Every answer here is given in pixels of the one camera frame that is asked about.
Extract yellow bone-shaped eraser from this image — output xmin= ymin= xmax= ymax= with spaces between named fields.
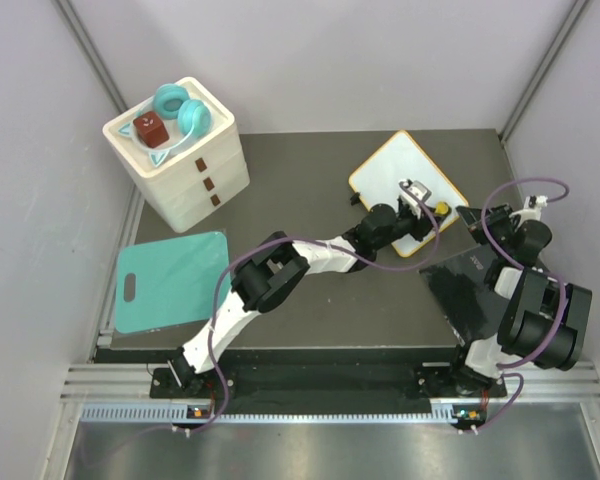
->
xmin=434 ymin=202 xmax=451 ymax=217

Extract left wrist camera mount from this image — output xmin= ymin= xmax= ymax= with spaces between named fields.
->
xmin=398 ymin=179 xmax=432 ymax=219

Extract brown cube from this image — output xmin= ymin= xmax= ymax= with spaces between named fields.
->
xmin=133 ymin=111 xmax=169 ymax=149

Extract black flat box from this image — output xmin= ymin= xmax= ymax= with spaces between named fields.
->
xmin=420 ymin=245 xmax=522 ymax=346

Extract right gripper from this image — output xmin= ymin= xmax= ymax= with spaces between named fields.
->
xmin=457 ymin=204 xmax=518 ymax=260

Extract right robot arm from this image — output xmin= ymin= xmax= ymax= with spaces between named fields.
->
xmin=431 ymin=204 xmax=592 ymax=396

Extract teal cutting board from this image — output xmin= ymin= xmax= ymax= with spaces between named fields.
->
xmin=114 ymin=231 xmax=229 ymax=334

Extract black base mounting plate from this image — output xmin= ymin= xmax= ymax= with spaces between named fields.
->
xmin=148 ymin=362 xmax=509 ymax=401

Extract yellow-framed whiteboard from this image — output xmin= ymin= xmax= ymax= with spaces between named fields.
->
xmin=348 ymin=131 xmax=469 ymax=258

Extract grey slotted cable duct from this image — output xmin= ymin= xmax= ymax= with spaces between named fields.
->
xmin=80 ymin=403 xmax=484 ymax=425

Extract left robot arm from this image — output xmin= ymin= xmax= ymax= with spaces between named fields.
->
xmin=169 ymin=194 xmax=451 ymax=397

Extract teal cat-ear headphones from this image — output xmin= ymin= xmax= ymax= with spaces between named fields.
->
xmin=117 ymin=83 xmax=213 ymax=168

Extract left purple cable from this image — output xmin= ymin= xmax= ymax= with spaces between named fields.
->
xmin=207 ymin=180 xmax=442 ymax=434

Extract white three-drawer storage box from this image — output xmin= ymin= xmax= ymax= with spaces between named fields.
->
xmin=102 ymin=77 xmax=250 ymax=233

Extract aluminium frame rail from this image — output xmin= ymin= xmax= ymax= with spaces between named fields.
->
xmin=60 ymin=364 xmax=152 ymax=402

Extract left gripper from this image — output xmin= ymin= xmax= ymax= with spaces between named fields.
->
xmin=373 ymin=205 xmax=443 ymax=252

